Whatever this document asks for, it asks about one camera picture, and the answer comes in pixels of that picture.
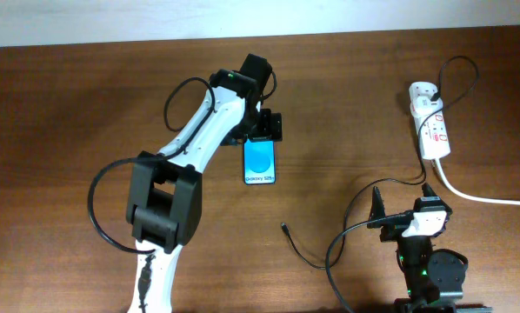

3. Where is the white power strip cord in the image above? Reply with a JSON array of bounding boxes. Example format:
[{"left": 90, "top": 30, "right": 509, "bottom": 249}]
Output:
[{"left": 431, "top": 157, "right": 520, "bottom": 208}]

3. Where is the black charging cable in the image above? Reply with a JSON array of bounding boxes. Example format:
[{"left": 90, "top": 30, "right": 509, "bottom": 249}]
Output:
[{"left": 280, "top": 55, "right": 480, "bottom": 270}]

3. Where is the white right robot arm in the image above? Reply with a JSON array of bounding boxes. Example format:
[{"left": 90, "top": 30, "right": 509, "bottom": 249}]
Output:
[{"left": 368, "top": 183, "right": 493, "bottom": 313}]

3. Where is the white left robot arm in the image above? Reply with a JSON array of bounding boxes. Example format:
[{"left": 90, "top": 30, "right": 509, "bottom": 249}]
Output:
[{"left": 126, "top": 65, "right": 283, "bottom": 312}]

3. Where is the blue screen smartphone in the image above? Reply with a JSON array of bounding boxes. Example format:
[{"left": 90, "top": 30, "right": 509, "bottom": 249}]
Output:
[{"left": 243, "top": 141, "right": 276, "bottom": 185}]

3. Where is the white power strip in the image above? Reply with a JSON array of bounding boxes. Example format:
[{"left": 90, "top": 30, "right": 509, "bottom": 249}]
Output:
[{"left": 409, "top": 82, "right": 450, "bottom": 160}]

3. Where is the white charger plug adapter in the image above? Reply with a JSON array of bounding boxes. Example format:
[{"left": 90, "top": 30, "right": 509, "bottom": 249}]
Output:
[{"left": 410, "top": 96, "right": 443, "bottom": 118}]

